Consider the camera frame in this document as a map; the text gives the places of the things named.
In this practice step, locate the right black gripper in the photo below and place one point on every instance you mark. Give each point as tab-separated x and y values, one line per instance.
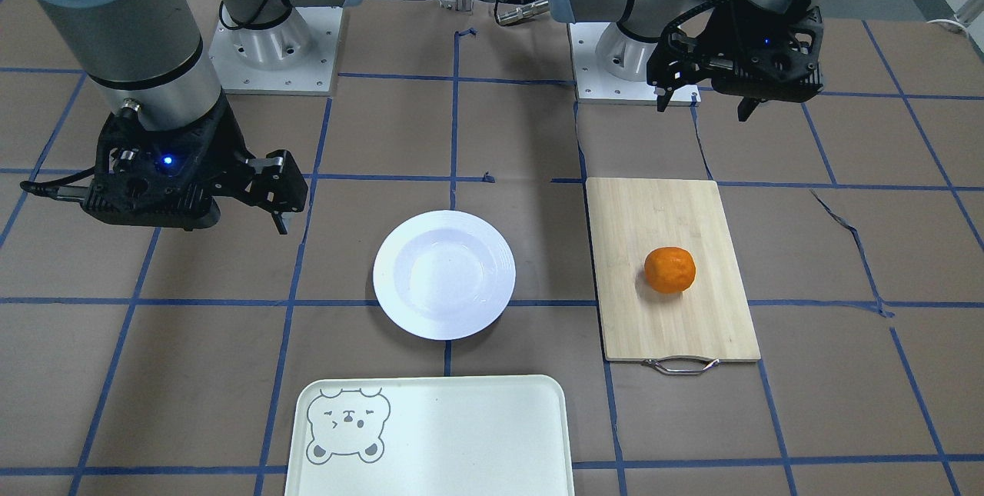
221	150

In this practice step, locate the orange fruit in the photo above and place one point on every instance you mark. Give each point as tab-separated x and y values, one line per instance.
669	270

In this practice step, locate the white round plate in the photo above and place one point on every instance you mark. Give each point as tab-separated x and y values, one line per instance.
444	275

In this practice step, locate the cream bear tray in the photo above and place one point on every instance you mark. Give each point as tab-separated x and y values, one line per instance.
505	434

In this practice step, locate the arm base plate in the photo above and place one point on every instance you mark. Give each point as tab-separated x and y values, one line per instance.
296	57
610	67

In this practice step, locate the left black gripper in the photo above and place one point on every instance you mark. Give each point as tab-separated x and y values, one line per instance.
709	41

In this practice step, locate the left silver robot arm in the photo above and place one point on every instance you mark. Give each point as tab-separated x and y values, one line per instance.
646	20

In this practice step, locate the bamboo cutting board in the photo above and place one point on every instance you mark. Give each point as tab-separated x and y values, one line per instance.
708	324

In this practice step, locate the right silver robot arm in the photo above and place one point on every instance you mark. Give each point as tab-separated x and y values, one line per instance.
149	56

